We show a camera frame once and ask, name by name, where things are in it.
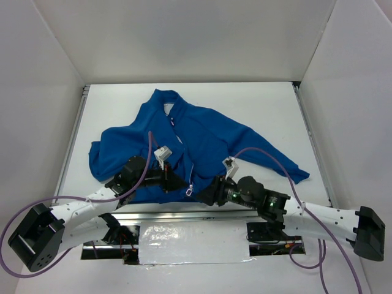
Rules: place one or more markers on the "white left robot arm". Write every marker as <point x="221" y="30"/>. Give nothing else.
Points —
<point x="45" y="232"/>

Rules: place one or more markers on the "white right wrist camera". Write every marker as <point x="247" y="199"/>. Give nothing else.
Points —
<point x="230" y="166"/>

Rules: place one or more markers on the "aluminium front rail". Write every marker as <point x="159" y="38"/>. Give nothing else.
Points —
<point x="180" y="212"/>

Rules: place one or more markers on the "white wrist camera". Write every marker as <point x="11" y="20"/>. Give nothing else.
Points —
<point x="162" y="154"/>
<point x="230" y="166"/>

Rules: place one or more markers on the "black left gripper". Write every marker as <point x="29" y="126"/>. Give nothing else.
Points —
<point x="167" y="180"/>

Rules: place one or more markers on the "white foil-taped front panel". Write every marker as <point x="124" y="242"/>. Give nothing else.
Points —
<point x="201" y="242"/>

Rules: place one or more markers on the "blue zip-up fleece jacket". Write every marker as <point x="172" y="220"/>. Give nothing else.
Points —
<point x="200" y="139"/>

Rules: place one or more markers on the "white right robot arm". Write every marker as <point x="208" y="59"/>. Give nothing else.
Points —
<point x="360" y="229"/>

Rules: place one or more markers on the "silver zipper pull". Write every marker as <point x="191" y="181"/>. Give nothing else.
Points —
<point x="190" y="190"/>

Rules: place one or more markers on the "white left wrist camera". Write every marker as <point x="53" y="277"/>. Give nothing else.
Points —
<point x="162" y="154"/>

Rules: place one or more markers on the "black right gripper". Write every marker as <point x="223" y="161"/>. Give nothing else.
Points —
<point x="219" y="190"/>

